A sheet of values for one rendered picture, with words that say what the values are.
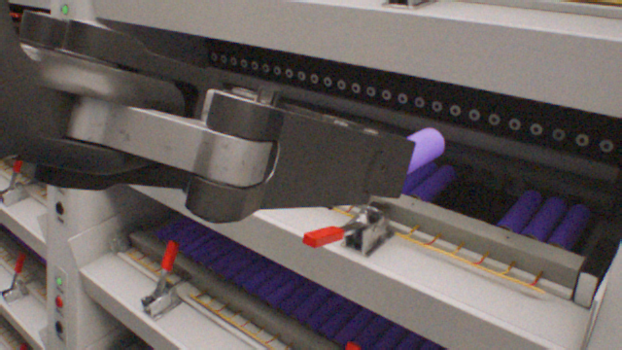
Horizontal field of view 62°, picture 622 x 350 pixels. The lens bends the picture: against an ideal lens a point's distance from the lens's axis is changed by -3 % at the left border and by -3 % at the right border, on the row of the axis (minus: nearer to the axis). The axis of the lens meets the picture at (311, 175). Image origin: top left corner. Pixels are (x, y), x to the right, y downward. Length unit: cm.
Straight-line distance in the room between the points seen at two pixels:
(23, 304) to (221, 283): 51
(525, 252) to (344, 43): 21
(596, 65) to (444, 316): 20
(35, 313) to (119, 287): 34
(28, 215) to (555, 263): 80
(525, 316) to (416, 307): 8
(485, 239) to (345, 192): 27
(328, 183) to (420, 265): 28
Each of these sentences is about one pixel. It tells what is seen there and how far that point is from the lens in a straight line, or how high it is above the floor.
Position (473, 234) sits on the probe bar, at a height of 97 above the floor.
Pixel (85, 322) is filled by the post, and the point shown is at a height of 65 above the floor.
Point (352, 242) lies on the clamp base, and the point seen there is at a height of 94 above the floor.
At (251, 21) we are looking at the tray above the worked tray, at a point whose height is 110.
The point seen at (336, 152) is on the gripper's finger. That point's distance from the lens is 15.
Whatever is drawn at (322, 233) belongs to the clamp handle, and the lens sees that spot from 38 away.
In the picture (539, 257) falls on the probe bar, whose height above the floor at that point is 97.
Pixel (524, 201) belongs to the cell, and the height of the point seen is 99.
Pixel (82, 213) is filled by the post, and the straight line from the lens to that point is 77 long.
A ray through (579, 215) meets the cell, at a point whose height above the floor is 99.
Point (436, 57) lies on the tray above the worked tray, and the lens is 38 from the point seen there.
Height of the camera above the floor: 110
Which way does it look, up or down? 15 degrees down
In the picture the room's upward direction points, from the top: 9 degrees clockwise
